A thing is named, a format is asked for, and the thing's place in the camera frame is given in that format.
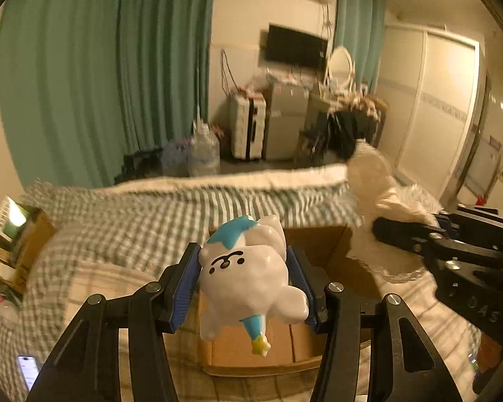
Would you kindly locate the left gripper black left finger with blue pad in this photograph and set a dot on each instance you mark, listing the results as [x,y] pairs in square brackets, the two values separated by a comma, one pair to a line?
[84,364]

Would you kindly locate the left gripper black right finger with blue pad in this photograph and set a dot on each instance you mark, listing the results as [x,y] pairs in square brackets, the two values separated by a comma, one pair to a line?
[404,363]

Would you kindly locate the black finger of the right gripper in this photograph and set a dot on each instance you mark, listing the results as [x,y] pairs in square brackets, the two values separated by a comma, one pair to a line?
[407,236]

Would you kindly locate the white fluffy cloth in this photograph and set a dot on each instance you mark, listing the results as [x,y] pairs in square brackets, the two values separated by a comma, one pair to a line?
[379,195]

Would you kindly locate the white bear figurine blue hat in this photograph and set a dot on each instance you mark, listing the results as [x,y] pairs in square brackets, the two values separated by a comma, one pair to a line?
[245,280]

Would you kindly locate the brown cardboard box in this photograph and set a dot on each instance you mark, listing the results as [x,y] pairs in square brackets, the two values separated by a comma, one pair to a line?
[294,347]

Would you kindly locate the smartphone with lit screen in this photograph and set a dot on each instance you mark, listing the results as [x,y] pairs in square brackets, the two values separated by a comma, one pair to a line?
[29,370]

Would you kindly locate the black jacket on chair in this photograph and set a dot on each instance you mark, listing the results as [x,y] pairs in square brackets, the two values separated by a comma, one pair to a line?
[345,128]

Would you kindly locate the green checked blanket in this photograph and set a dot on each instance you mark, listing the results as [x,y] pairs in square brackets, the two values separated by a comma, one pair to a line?
[112,242]

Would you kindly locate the side cardboard box with items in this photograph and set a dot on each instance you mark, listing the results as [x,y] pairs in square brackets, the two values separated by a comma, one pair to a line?
[24,232]

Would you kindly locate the white sliding wardrobe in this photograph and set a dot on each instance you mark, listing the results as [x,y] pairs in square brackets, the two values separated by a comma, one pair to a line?
[431,79]

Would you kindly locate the white oval vanity mirror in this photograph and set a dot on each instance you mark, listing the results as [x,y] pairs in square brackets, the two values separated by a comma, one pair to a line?
[340,70]

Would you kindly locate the silver mini fridge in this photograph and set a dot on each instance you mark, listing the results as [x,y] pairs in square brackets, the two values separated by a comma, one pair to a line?
[285,117]

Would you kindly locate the large clear water bottle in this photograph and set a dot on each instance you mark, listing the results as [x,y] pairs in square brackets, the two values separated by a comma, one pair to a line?
[204,155]

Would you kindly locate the white suitcase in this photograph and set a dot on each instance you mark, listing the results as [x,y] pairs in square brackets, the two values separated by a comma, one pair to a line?
[247,123]

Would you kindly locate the narrow green curtain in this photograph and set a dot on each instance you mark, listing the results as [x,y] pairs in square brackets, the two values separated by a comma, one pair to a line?
[359,27]

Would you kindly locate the large green curtain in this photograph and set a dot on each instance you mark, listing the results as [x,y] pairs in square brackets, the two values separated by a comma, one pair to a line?
[84,83]

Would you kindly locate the black wall television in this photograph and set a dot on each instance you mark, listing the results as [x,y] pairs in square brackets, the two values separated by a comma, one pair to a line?
[296,48]

